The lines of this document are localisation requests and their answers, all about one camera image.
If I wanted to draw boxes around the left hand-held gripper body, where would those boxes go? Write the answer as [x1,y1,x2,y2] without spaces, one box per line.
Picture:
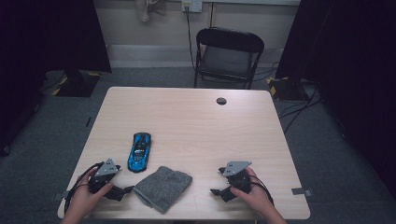
[88,158,121,198]

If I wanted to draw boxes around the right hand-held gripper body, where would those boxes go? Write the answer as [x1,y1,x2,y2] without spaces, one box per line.
[223,161,253,194]

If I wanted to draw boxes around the blue toy car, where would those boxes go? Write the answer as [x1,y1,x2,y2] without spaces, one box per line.
[126,132,153,174]

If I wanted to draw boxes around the grey knitted cloth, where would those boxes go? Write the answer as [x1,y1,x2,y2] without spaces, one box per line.
[133,165,193,215]

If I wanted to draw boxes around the person's right hand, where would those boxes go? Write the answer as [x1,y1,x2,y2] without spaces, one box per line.
[230,167,276,217]

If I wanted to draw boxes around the person's left hand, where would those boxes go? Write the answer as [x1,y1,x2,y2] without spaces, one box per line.
[66,182,114,217]

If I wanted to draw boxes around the grey tape strip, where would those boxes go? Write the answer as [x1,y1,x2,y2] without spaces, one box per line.
[52,189,71,202]
[290,187,314,197]

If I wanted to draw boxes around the black stand base yellow tape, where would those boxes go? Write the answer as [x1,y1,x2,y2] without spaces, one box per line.
[265,76,310,102]
[51,69,103,98]

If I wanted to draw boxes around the black folding chair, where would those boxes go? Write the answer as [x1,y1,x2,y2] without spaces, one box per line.
[193,26,265,91]

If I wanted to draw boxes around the black curtain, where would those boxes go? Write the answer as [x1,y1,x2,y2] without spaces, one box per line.
[0,0,113,157]
[275,0,396,201]

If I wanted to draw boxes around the beige hanging cloth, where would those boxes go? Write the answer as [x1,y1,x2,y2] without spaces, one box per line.
[134,0,168,23]

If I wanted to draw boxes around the right hand-held gripper cable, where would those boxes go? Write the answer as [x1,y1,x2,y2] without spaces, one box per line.
[247,173,276,207]

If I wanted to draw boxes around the black floor cables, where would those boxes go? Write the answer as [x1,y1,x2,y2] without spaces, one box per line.
[277,83,323,135]

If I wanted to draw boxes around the black wall socket cable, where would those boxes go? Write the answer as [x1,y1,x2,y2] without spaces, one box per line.
[185,7,197,71]

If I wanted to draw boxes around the white wall socket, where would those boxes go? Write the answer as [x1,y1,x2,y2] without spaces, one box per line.
[181,0,204,14]

